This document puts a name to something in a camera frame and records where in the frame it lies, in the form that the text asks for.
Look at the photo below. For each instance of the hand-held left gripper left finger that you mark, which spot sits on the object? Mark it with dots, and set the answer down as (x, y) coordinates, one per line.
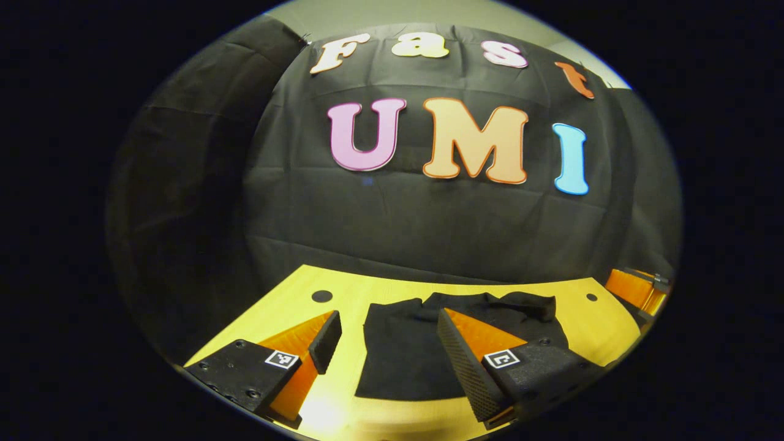
(327, 340)

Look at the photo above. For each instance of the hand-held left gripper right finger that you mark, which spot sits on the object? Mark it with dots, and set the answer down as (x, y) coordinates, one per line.
(465, 367)

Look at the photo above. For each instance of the black button-up shirt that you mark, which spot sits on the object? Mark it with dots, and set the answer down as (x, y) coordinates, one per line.
(404, 355)

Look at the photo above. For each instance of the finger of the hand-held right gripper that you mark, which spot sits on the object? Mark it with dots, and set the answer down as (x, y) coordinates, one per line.
(634, 288)

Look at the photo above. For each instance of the black backdrop cloth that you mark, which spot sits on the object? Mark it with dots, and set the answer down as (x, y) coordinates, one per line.
(429, 226)

